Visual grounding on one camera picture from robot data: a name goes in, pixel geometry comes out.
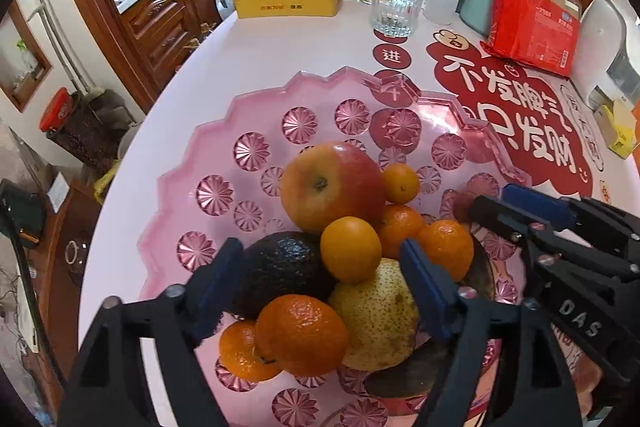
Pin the yellow tissue box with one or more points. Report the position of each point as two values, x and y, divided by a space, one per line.
622 129

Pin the clear drinking glass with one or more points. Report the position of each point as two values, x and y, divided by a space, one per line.
395 9

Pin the red apple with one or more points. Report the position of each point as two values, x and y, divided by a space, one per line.
330 187

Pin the red lidded container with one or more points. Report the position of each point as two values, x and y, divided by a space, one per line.
56 112

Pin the wooden kitchen cabinet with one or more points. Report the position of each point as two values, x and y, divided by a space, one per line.
160 22

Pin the red pack of jars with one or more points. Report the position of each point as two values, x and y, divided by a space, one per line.
535 32

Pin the smooth yellowish orange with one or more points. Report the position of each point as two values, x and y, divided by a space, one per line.
351 250

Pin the teal container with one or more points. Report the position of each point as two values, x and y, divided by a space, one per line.
477 7

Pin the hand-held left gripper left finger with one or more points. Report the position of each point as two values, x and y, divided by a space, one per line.
215 287

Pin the white kitchen appliance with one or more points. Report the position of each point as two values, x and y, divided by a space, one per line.
600 47

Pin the dark avocado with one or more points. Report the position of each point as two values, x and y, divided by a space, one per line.
280 267

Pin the pink glass fruit plate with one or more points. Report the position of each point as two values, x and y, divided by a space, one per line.
225 157

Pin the medium orange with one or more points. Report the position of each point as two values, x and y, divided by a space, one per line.
402 227

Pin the large orange with stem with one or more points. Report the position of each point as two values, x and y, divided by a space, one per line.
242 354

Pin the yellow pear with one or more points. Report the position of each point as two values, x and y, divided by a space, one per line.
380 322

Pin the dark brown banana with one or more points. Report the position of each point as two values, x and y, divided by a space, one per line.
400 377

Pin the small orange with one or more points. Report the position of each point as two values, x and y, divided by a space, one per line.
445 247
400 183

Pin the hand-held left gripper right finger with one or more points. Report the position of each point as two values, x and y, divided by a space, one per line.
425 292

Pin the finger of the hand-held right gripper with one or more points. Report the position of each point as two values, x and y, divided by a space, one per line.
500 217
540 204

